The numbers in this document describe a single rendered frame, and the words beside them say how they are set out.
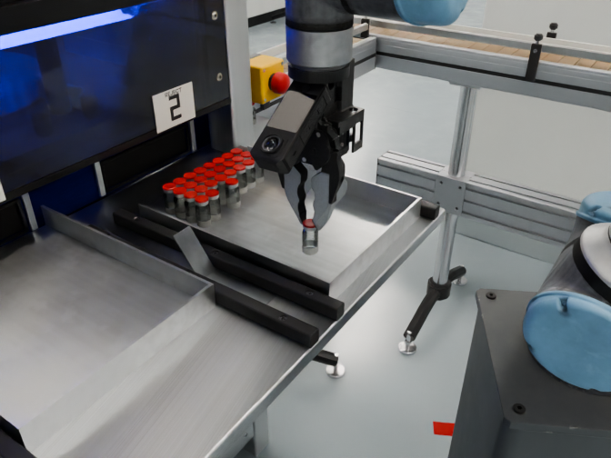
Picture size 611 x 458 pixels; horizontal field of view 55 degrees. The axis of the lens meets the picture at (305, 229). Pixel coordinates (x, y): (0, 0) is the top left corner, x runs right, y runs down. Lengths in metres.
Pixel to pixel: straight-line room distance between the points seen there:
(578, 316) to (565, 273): 0.05
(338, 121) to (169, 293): 0.30
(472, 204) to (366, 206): 0.90
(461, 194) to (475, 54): 0.42
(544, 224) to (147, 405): 1.36
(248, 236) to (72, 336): 0.28
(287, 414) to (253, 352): 1.10
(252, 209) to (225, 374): 0.35
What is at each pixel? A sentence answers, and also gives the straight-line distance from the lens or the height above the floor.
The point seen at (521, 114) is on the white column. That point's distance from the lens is 2.31.
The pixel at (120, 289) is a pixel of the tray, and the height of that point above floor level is 0.88.
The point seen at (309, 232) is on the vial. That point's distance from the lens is 0.76.
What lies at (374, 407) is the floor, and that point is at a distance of 1.79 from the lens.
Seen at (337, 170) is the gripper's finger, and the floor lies 1.04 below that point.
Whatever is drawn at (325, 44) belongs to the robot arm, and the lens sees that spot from 0.65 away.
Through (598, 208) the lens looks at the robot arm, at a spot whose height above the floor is 1.02.
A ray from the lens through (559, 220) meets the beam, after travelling 1.75.
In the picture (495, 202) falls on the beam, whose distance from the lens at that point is 1.78.
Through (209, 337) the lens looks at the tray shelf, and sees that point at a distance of 0.70.
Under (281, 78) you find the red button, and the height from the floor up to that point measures 1.01.
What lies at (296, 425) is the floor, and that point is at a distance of 1.74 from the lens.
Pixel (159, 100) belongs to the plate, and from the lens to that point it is 0.94.
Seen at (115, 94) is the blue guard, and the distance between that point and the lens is 0.89.
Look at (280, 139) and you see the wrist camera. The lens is 0.64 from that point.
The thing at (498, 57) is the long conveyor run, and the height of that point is 0.93.
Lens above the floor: 1.35
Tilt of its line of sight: 32 degrees down
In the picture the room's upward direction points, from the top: straight up
